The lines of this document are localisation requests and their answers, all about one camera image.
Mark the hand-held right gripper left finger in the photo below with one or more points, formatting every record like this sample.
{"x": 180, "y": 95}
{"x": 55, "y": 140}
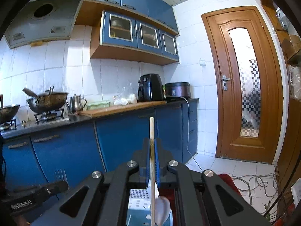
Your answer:
{"x": 147, "y": 162}

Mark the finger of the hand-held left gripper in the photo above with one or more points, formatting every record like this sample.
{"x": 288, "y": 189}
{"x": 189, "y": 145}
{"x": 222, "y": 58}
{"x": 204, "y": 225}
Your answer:
{"x": 55, "y": 187}

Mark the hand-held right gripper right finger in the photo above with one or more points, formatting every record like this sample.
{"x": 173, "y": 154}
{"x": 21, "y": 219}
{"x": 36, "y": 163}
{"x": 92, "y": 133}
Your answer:
{"x": 157, "y": 167}

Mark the steel fork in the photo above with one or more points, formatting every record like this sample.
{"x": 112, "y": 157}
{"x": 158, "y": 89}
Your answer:
{"x": 61, "y": 175}

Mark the white plastic spoon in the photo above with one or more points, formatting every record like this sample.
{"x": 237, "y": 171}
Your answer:
{"x": 163, "y": 208}

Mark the light blue utensil holder box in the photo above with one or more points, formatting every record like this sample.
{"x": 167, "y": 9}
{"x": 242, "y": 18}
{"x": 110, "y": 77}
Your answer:
{"x": 138, "y": 207}

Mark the blue base cabinets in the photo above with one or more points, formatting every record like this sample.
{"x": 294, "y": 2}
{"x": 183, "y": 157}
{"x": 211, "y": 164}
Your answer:
{"x": 122, "y": 141}

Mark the wooden cutting board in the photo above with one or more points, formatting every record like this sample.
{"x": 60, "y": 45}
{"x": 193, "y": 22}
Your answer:
{"x": 122, "y": 109}

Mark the clear plastic bag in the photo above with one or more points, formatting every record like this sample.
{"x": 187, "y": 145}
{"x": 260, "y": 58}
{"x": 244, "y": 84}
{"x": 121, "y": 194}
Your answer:
{"x": 125, "y": 97}

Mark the gas stove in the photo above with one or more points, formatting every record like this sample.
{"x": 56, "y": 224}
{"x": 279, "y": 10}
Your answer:
{"x": 47, "y": 117}

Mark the black air fryer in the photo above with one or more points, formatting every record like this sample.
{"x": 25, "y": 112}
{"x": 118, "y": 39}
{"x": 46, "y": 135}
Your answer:
{"x": 150, "y": 88}

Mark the green plastic tray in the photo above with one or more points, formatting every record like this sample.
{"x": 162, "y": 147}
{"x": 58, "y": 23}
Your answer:
{"x": 98, "y": 105}

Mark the dark rice cooker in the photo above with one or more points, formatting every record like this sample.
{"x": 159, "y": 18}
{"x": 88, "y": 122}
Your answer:
{"x": 177, "y": 90}

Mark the large black wok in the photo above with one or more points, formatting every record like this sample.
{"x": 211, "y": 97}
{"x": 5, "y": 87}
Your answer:
{"x": 48, "y": 102}

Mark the steel kettle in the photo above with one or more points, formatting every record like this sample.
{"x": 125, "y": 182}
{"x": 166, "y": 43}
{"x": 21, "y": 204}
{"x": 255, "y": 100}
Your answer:
{"x": 76, "y": 103}

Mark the small black wok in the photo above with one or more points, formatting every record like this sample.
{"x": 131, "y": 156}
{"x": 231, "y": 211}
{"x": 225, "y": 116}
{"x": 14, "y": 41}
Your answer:
{"x": 9, "y": 113}

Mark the wooden door with glass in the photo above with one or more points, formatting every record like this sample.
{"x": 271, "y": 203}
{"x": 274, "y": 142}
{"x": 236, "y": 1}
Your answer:
{"x": 218, "y": 98}

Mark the grey range hood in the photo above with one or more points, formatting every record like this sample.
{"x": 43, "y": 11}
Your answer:
{"x": 47, "y": 28}

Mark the white plastic bag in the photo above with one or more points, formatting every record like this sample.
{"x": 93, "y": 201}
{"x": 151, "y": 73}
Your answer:
{"x": 295, "y": 82}

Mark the cardboard box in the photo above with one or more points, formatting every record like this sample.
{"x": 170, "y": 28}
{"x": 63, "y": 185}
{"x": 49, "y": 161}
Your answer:
{"x": 290, "y": 47}

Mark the bottle on shelf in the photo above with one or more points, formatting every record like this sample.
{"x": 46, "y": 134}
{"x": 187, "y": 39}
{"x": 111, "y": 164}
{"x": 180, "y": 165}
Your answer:
{"x": 283, "y": 21}

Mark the wooden shelf unit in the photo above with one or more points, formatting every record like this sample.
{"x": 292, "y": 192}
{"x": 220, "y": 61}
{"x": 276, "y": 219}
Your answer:
{"x": 270, "y": 7}

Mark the white wall switch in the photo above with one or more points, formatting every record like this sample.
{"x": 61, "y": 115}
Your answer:
{"x": 203, "y": 62}

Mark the glass door wall cabinet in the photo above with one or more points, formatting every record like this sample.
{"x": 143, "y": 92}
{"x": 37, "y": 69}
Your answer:
{"x": 131, "y": 35}

